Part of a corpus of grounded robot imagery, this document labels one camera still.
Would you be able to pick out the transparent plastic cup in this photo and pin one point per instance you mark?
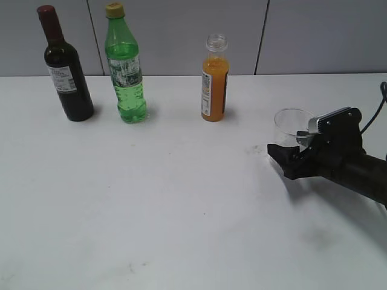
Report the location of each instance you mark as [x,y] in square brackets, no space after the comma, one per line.
[286,123]

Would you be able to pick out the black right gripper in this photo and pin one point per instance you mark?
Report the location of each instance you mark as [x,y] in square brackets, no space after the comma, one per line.
[326,153]

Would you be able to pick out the dark red wine bottle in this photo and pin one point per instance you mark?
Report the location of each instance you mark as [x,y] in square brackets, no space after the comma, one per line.
[64,68]

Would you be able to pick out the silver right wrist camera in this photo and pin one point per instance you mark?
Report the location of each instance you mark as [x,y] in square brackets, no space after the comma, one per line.
[335,122]

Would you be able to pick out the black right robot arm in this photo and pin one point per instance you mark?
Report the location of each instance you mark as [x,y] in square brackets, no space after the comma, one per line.
[365,175]

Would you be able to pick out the green plastic soda bottle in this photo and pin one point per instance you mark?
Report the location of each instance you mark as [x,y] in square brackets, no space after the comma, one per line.
[123,58]

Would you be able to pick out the NFC orange juice bottle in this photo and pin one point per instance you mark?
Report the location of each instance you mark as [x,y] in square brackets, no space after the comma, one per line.
[214,78]

